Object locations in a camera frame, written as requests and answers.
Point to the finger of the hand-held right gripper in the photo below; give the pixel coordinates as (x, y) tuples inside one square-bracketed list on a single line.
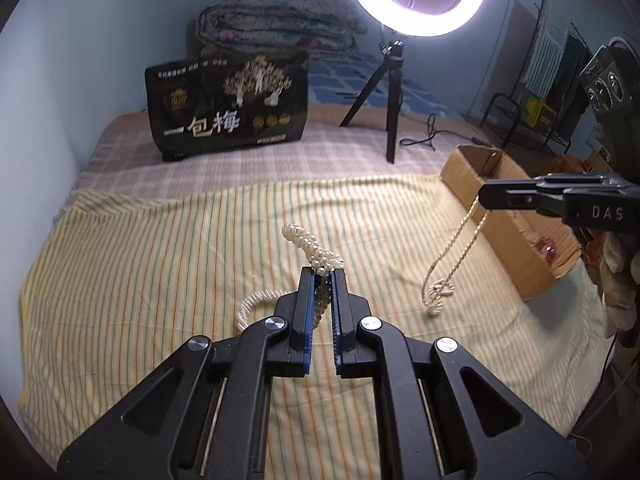
[(575, 178), (515, 195)]

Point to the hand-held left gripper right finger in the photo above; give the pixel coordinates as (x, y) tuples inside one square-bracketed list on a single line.
[(342, 330)]

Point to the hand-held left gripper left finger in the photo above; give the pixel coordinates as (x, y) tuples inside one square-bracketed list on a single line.
[(302, 325)]

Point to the cardboard box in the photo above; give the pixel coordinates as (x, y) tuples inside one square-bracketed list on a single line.
[(510, 255)]

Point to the dark hanging clothes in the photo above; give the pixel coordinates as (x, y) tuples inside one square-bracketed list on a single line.
[(565, 85)]

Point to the yellow box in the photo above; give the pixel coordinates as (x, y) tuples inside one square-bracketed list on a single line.
[(540, 112)]

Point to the white striped towel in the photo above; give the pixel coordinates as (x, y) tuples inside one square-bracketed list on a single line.
[(545, 55)]

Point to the black clothes rack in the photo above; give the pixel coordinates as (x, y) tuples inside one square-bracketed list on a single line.
[(495, 105)]

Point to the beige plush toy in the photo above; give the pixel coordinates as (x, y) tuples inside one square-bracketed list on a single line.
[(620, 280)]

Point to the brown cardboard panel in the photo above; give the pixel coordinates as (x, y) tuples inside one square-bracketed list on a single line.
[(500, 50)]

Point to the black tripod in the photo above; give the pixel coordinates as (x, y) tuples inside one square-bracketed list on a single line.
[(392, 110)]

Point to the yellow striped sheet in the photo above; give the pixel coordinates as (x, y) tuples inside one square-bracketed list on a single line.
[(150, 260)]

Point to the blue patterned bed sheet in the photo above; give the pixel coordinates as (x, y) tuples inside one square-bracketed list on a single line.
[(340, 85)]

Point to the black printed gift box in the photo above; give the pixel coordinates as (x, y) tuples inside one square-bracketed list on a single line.
[(200, 110)]

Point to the checkered blanket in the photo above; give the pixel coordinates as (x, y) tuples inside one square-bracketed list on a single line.
[(125, 160)]

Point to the folded floral quilt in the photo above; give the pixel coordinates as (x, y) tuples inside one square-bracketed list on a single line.
[(275, 20)]

